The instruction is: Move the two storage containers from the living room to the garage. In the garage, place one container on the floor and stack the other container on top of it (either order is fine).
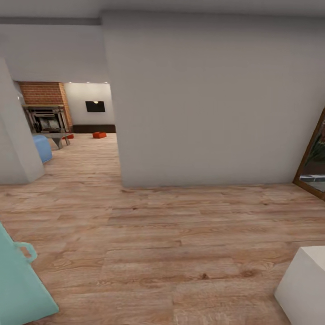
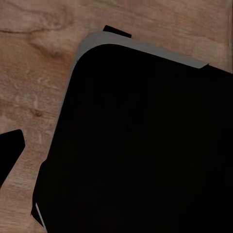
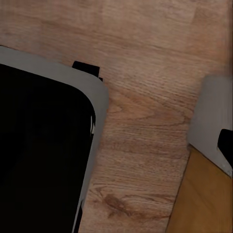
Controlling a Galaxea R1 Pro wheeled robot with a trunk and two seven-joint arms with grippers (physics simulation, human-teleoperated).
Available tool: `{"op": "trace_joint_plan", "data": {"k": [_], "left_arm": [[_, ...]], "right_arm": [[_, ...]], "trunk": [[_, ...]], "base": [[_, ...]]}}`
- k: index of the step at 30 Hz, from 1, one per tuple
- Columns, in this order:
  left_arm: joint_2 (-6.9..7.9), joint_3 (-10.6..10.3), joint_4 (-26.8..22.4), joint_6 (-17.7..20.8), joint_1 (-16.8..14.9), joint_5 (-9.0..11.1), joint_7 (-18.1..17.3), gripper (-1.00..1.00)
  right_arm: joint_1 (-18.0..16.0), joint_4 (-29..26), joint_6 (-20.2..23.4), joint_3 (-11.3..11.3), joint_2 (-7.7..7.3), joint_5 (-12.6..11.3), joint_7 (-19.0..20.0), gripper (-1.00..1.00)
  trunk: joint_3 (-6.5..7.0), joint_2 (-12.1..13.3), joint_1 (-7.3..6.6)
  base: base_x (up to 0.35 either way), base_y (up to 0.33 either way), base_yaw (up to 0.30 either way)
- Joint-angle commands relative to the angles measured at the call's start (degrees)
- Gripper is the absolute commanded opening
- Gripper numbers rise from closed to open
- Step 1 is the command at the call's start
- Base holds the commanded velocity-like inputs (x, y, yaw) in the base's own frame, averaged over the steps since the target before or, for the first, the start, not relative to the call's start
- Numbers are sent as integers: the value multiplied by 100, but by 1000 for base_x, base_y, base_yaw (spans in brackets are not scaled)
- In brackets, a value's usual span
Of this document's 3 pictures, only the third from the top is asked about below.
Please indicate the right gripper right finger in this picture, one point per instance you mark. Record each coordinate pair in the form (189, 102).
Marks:
(225, 144)

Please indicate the door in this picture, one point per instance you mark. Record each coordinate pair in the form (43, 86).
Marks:
(205, 200)

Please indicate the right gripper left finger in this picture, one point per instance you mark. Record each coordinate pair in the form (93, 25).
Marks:
(12, 145)

